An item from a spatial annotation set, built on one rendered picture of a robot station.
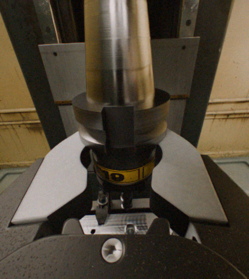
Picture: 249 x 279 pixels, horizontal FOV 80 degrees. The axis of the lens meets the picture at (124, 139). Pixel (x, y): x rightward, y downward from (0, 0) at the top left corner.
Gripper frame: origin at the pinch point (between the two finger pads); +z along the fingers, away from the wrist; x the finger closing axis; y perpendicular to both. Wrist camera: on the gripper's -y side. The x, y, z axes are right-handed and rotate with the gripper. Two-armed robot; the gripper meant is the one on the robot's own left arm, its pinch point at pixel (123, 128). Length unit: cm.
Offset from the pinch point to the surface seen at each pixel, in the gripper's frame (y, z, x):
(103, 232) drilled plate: 34.9, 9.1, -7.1
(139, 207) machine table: 44.0, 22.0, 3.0
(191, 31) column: -8.6, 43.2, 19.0
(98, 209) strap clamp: 33.0, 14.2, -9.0
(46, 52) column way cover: -5.3, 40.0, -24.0
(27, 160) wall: 66, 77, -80
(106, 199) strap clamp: 32.5, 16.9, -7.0
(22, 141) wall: 49, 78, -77
